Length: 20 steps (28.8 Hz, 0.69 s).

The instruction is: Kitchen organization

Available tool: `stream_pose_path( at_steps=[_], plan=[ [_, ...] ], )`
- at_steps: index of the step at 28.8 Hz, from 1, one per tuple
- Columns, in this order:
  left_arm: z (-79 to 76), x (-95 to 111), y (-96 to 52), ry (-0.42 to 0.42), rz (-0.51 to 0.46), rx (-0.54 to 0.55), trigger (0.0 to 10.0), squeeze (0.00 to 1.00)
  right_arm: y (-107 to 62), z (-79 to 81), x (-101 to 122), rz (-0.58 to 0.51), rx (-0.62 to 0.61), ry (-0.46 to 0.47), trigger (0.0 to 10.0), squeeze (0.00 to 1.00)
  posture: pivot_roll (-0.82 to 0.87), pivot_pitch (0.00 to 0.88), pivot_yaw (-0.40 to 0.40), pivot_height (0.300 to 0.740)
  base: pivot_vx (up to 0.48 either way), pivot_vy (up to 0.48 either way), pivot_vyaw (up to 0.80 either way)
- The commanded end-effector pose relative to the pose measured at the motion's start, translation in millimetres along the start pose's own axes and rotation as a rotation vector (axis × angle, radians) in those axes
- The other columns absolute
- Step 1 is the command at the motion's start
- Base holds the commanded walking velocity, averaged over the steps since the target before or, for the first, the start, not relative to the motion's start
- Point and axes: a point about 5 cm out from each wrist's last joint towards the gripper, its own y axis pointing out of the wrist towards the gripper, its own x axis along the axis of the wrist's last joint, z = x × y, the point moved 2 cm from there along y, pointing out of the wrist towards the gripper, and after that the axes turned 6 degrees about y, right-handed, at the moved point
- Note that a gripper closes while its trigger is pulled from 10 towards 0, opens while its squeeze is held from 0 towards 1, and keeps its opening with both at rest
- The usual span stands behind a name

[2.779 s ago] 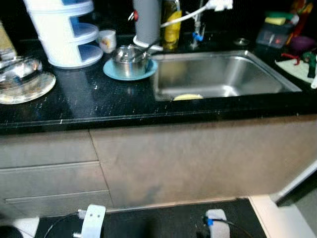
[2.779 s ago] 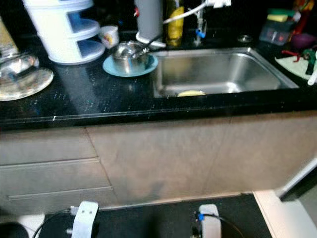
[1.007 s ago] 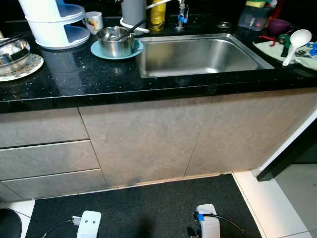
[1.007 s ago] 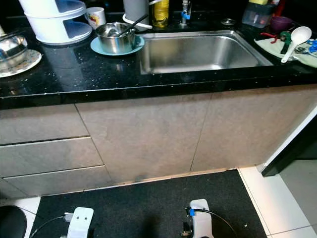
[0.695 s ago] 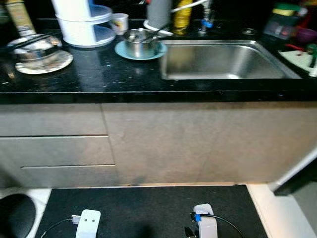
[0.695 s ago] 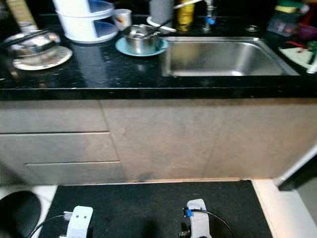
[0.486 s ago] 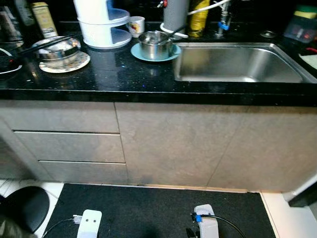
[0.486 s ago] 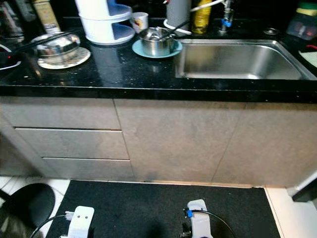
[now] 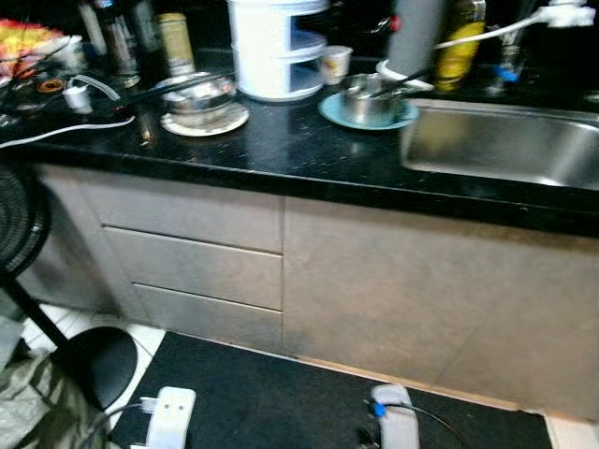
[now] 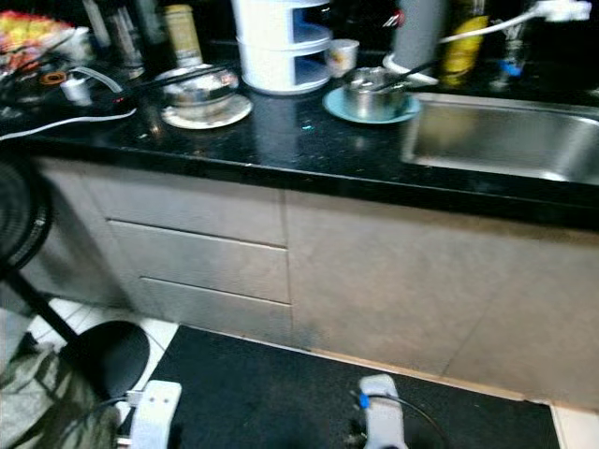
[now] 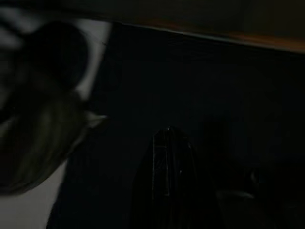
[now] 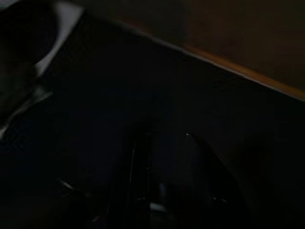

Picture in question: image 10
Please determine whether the grey cabinet door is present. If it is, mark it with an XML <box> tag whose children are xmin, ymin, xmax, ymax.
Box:
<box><xmin>285</xmin><ymin>190</ymin><xmax>599</xmax><ymax>413</ymax></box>

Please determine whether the yellow oil bottle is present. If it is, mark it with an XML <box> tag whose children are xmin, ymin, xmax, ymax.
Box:
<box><xmin>440</xmin><ymin>0</ymin><xmax>492</xmax><ymax>88</ymax></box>

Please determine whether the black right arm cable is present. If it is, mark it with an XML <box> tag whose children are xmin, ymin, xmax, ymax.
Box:
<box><xmin>356</xmin><ymin>391</ymin><xmax>450</xmax><ymax>449</ymax></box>

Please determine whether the teal plate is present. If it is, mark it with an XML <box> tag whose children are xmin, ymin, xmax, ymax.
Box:
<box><xmin>323</xmin><ymin>84</ymin><xmax>422</xmax><ymax>125</ymax></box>

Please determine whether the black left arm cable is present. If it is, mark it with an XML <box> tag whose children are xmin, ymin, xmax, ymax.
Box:
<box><xmin>70</xmin><ymin>393</ymin><xmax>141</xmax><ymax>449</ymax></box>

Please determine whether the white hose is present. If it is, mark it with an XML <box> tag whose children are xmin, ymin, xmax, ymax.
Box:
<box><xmin>442</xmin><ymin>7</ymin><xmax>558</xmax><ymax>43</ymax></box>

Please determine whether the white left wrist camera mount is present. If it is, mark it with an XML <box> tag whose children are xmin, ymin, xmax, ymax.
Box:
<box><xmin>129</xmin><ymin>379</ymin><xmax>183</xmax><ymax>449</ymax></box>

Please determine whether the black pedestal fan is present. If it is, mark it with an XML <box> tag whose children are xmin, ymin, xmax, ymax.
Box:
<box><xmin>0</xmin><ymin>154</ymin><xmax>151</xmax><ymax>403</ymax></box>

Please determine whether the olive green fabric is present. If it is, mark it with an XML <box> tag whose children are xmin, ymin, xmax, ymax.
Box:
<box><xmin>0</xmin><ymin>346</ymin><xmax>118</xmax><ymax>449</ymax></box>

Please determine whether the grey cylindrical appliance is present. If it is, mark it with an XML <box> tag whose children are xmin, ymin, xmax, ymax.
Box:
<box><xmin>393</xmin><ymin>0</ymin><xmax>448</xmax><ymax>71</ymax></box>

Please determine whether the white cable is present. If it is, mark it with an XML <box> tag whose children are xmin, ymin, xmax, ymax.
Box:
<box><xmin>0</xmin><ymin>106</ymin><xmax>141</xmax><ymax>141</ymax></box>

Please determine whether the dark glass bottle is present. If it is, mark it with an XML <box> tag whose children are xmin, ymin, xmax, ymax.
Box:
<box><xmin>105</xmin><ymin>0</ymin><xmax>151</xmax><ymax>80</ymax></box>

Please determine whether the daisy print plate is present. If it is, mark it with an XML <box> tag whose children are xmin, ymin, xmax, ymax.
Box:
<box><xmin>161</xmin><ymin>94</ymin><xmax>254</xmax><ymax>131</ymax></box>

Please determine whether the grey drawer front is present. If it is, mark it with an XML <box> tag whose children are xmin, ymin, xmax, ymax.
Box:
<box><xmin>140</xmin><ymin>277</ymin><xmax>291</xmax><ymax>347</ymax></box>
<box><xmin>108</xmin><ymin>220</ymin><xmax>289</xmax><ymax>305</ymax></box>
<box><xmin>80</xmin><ymin>168</ymin><xmax>288</xmax><ymax>249</ymax></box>

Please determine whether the small steel pot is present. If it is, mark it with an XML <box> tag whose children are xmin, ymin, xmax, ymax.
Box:
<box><xmin>343</xmin><ymin>67</ymin><xmax>411</xmax><ymax>121</ymax></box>

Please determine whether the white tiered storage rack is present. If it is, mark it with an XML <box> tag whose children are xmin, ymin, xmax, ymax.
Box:
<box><xmin>232</xmin><ymin>0</ymin><xmax>335</xmax><ymax>95</ymax></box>

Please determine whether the gold rectangular tin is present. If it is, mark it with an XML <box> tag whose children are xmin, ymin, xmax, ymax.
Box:
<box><xmin>164</xmin><ymin>5</ymin><xmax>205</xmax><ymax>69</ymax></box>

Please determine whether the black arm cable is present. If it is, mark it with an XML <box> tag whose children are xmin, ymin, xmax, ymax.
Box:
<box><xmin>356</xmin><ymin>391</ymin><xmax>450</xmax><ymax>449</ymax></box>
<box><xmin>70</xmin><ymin>393</ymin><xmax>141</xmax><ymax>449</ymax></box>

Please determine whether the white plug adapter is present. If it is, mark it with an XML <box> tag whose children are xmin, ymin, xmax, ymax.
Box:
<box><xmin>62</xmin><ymin>77</ymin><xmax>93</xmax><ymax>106</ymax></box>

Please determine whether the colourful snack bag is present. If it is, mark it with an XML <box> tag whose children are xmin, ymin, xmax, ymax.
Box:
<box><xmin>0</xmin><ymin>11</ymin><xmax>78</xmax><ymax>71</ymax></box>

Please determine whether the steel tap blue handle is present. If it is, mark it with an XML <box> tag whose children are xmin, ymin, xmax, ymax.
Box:
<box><xmin>498</xmin><ymin>28</ymin><xmax>530</xmax><ymax>85</ymax></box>

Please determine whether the steel sink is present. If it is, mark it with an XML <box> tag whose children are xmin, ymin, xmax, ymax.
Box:
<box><xmin>401</xmin><ymin>92</ymin><xmax>599</xmax><ymax>185</ymax></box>

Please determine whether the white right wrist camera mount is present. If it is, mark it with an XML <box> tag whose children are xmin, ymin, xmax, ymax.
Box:
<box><xmin>358</xmin><ymin>374</ymin><xmax>408</xmax><ymax>449</ymax></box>

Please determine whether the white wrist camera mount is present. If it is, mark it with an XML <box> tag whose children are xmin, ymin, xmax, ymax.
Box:
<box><xmin>358</xmin><ymin>374</ymin><xmax>408</xmax><ymax>449</ymax></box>
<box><xmin>129</xmin><ymin>379</ymin><xmax>183</xmax><ymax>449</ymax></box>

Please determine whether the black long utensil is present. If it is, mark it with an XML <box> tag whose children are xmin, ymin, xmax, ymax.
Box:
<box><xmin>374</xmin><ymin>58</ymin><xmax>441</xmax><ymax>93</ymax></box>

